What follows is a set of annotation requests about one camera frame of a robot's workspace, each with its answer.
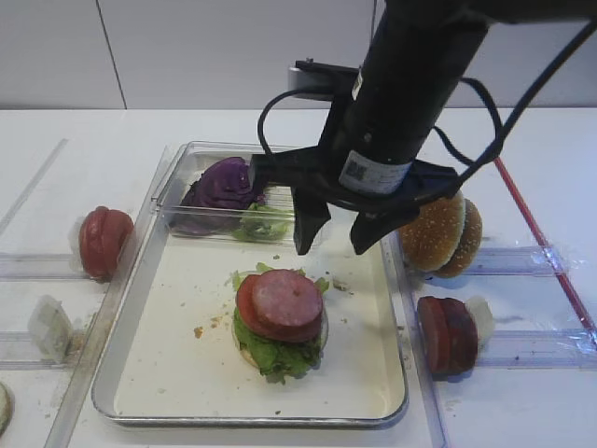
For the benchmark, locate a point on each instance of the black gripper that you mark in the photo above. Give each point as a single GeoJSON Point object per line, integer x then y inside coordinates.
{"type": "Point", "coordinates": [332, 171]}

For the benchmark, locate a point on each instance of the sausage patty slice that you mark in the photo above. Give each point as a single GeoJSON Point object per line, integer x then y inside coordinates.
{"type": "Point", "coordinates": [285, 298]}

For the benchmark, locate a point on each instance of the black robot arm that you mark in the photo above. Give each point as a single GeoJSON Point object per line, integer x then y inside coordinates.
{"type": "Point", "coordinates": [381, 114]}

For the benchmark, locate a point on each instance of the green lettuce in container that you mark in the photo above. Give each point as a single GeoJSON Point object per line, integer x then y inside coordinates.
{"type": "Point", "coordinates": [261, 223]}

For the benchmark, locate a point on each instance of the tomato slice on burger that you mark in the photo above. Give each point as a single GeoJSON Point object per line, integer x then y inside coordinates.
{"type": "Point", "coordinates": [249, 317]}

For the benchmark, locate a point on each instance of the green lettuce on bun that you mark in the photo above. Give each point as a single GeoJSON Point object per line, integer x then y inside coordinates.
{"type": "Point", "coordinates": [279, 322]}

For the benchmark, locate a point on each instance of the sliced tomato stack left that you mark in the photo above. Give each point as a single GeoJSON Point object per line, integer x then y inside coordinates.
{"type": "Point", "coordinates": [101, 237]}

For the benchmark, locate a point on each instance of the sesame bun front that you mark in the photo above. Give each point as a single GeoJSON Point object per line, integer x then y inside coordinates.
{"type": "Point", "coordinates": [429, 241]}

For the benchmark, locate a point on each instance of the sesame bun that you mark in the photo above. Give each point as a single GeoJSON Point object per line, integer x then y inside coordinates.
{"type": "Point", "coordinates": [429, 241]}
{"type": "Point", "coordinates": [468, 246]}

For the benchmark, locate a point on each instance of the purple cabbage wedge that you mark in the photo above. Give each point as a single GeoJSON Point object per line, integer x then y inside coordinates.
{"type": "Point", "coordinates": [224, 185]}

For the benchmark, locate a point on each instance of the sesame bun back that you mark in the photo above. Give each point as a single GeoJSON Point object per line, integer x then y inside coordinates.
{"type": "Point", "coordinates": [468, 246]}

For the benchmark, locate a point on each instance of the clear plastic container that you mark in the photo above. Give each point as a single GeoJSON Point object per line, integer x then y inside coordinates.
{"type": "Point", "coordinates": [193, 159]}

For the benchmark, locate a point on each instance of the remaining sausage slice stack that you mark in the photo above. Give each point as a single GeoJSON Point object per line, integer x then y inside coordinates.
{"type": "Point", "coordinates": [449, 334]}

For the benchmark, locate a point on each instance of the bottom bun on tray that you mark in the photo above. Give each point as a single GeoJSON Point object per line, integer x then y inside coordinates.
{"type": "Point", "coordinates": [277, 359]}

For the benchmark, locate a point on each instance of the silver metal baking tray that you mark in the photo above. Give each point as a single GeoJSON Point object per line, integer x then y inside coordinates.
{"type": "Point", "coordinates": [171, 359]}

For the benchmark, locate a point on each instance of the clear acrylic track lower right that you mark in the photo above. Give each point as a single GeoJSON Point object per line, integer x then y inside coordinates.
{"type": "Point", "coordinates": [518, 349]}

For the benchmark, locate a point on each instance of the red thin rod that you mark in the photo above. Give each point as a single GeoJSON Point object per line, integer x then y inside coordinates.
{"type": "Point", "coordinates": [566, 285]}

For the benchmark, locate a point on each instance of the clear acrylic track upper left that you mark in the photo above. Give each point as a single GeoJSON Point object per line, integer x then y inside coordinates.
{"type": "Point", "coordinates": [32, 267]}

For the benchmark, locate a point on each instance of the clear acrylic strip far left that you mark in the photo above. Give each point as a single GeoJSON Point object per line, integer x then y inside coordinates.
{"type": "Point", "coordinates": [32, 184]}

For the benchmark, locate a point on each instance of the clear acrylic track lower left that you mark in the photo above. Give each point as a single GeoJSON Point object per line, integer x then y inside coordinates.
{"type": "Point", "coordinates": [19, 353]}

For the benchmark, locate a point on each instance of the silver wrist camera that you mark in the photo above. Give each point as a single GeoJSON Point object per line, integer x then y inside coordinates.
{"type": "Point", "coordinates": [298, 79]}

